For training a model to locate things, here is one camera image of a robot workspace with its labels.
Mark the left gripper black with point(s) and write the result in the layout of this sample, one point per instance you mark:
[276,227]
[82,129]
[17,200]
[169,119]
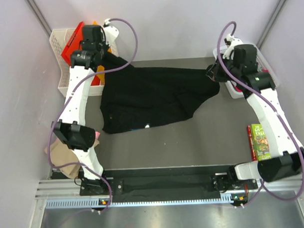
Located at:
[105,48]

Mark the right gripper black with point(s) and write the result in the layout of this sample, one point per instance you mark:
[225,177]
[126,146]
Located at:
[214,74]

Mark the black t-shirt with flower print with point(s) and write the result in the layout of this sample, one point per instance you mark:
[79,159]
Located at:
[134,97]

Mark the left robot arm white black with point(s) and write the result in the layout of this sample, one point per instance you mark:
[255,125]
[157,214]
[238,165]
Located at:
[70,126]

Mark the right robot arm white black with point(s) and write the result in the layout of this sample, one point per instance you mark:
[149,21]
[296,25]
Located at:
[287,152]

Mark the red plastic folder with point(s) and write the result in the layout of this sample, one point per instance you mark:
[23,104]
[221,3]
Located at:
[73,43]

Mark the orange plastic folder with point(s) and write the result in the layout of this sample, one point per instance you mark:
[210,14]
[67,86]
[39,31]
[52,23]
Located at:
[99,79]

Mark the magenta t-shirt in basket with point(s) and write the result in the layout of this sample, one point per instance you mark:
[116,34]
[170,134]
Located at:
[238,88]

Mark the white file organiser tray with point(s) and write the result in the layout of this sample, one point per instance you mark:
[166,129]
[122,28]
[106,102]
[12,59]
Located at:
[58,40]

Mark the white perforated basket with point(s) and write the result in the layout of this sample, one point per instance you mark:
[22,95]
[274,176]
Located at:
[262,67]

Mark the pink folded t-shirt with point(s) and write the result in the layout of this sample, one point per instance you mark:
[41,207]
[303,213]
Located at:
[96,142]

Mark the green children's book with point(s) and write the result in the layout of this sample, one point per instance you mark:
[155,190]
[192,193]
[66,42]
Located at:
[258,142]

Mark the beige folded t-shirt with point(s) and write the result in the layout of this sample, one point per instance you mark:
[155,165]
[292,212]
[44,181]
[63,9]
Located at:
[60,154]

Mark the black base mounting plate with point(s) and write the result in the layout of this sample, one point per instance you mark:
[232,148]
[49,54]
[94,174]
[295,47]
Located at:
[171,183]

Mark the white camera on left wrist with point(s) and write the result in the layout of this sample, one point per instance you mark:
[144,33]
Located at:
[111,32]

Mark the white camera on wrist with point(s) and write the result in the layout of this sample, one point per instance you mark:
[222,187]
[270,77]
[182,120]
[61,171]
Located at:
[111,32]
[230,42]

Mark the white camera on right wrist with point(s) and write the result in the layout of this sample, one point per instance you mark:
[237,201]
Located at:
[230,42]

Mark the aluminium frame rail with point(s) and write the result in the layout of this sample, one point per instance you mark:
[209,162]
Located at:
[65,193]

